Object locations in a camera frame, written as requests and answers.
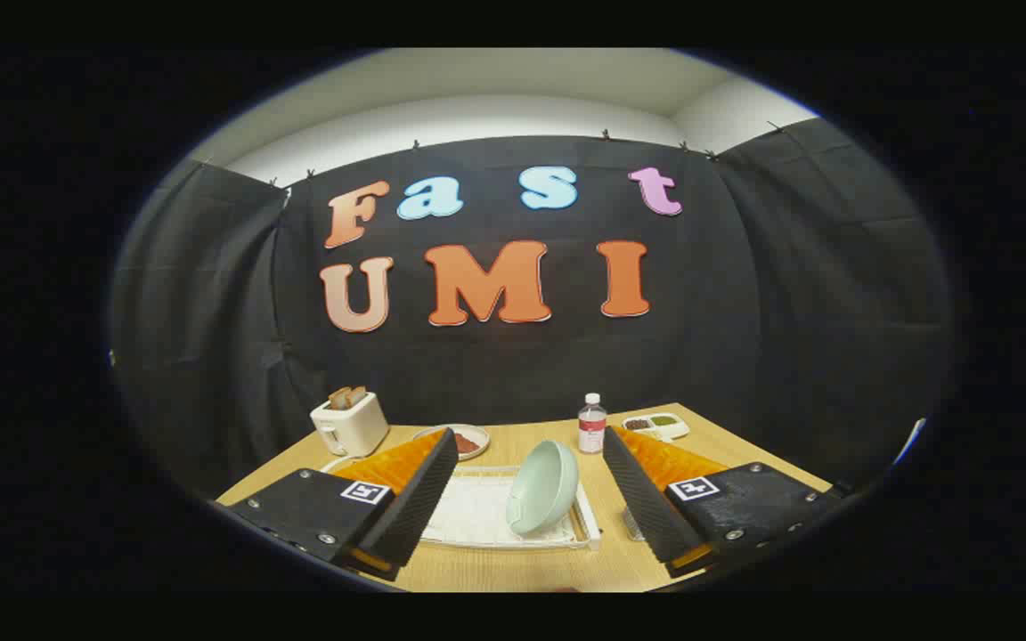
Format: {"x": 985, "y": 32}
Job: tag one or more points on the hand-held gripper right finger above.
{"x": 647, "y": 507}

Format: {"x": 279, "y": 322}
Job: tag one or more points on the brown meat patty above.
{"x": 466, "y": 443}

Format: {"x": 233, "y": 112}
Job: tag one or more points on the small white plate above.
{"x": 474, "y": 429}

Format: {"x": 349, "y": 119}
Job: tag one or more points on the pale green plate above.
{"x": 541, "y": 488}

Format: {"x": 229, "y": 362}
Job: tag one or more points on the white device blue circle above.
{"x": 909, "y": 441}

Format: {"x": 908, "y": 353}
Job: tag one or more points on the white divided dish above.
{"x": 655, "y": 425}

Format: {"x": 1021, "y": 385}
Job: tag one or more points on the clear bottle red label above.
{"x": 592, "y": 427}

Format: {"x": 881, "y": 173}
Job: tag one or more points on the black backdrop cloth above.
{"x": 495, "y": 374}

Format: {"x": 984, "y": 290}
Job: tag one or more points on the white toaster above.
{"x": 351, "y": 427}

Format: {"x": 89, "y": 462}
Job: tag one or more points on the brown toast slices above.
{"x": 346, "y": 397}

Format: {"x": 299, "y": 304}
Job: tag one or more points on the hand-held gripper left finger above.
{"x": 415, "y": 507}

